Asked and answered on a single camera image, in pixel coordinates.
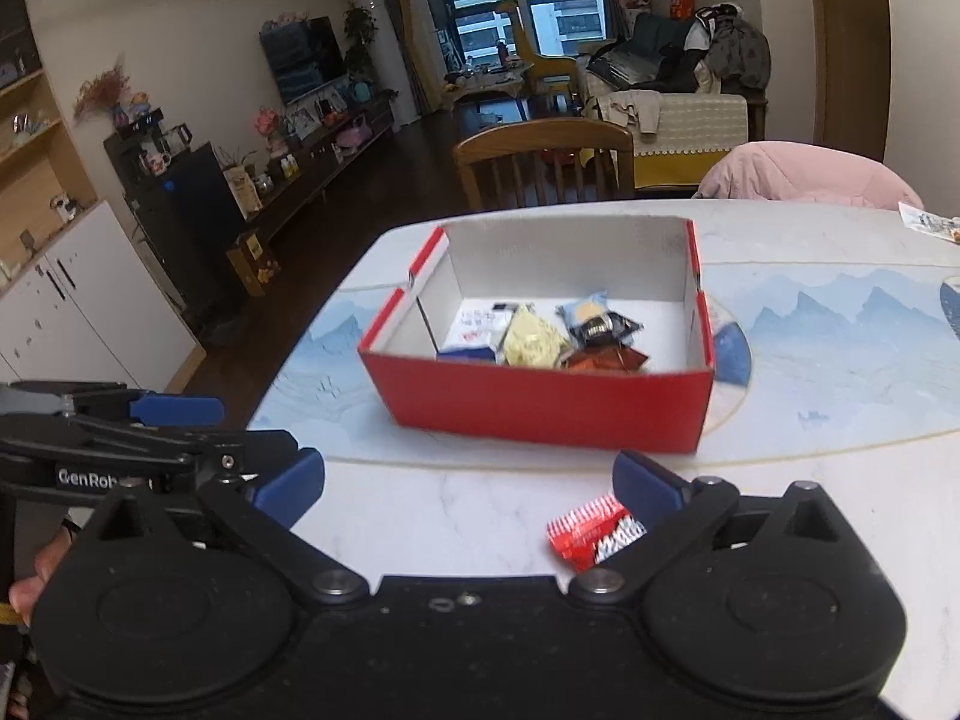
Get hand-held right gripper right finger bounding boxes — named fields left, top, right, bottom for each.
left=571, top=451, right=860, bottom=605

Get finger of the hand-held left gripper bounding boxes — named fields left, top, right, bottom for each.
left=77, top=418, right=299, bottom=481
left=70, top=382, right=226, bottom=428

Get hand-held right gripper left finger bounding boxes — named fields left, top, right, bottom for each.
left=75, top=448, right=370, bottom=605

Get red chips packet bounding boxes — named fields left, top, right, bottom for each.
left=546, top=496, right=647, bottom=572

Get brown foil snack packet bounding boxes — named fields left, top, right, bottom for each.
left=559, top=345, right=650, bottom=374

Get red cardboard box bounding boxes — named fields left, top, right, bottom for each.
left=358, top=216, right=715, bottom=455

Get black snack packet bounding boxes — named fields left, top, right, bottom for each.
left=566, top=311, right=644, bottom=350

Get pale yellow snack packet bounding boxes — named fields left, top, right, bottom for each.
left=500, top=305, right=571, bottom=370

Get light blue snack packet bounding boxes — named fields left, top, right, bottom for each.
left=555, top=291, right=610, bottom=331

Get white and blue snack packet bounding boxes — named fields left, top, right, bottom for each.
left=437, top=300, right=518, bottom=365

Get person's left hand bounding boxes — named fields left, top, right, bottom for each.
left=11, top=521, right=80, bottom=625

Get white cabinet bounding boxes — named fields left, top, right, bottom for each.
left=0, top=199, right=207, bottom=398

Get brown cardboard box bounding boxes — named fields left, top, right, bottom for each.
left=227, top=231, right=282, bottom=297

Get black fridge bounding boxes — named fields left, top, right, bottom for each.
left=124, top=142, right=248, bottom=316

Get kraft paper bag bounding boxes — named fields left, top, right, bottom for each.
left=223, top=165, right=263, bottom=215

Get black coffee maker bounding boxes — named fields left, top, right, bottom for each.
left=105, top=111, right=194, bottom=175

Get dark wooden television cabinet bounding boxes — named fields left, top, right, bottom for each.
left=247, top=94, right=398, bottom=241

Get dried flowers in vase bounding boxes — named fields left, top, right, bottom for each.
left=73, top=56, right=132, bottom=128

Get pink padded chair cover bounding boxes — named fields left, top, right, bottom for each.
left=694, top=141, right=925, bottom=211

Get sofa with cream cover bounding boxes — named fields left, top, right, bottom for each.
left=581, top=11, right=751, bottom=188

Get wooden chair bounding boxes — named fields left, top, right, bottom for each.
left=454, top=118, right=636, bottom=212

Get television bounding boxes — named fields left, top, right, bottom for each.
left=259, top=15, right=350, bottom=107

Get small white packet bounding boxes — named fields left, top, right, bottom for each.
left=898, top=202, right=960, bottom=245

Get white tower air conditioner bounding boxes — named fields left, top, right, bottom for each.
left=352, top=0, right=417, bottom=128

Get green plant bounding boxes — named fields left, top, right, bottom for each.
left=341, top=6, right=380, bottom=76

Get yellow giraffe chair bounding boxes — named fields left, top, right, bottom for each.
left=495, top=0, right=582, bottom=95

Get coffee table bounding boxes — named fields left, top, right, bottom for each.
left=442, top=64, right=530, bottom=110

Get pile of clothes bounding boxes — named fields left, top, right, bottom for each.
left=694, top=4, right=772, bottom=91

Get wooden door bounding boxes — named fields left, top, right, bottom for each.
left=806, top=0, right=893, bottom=162

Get wooden wall shelf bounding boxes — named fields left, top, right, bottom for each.
left=0, top=0, right=98, bottom=293

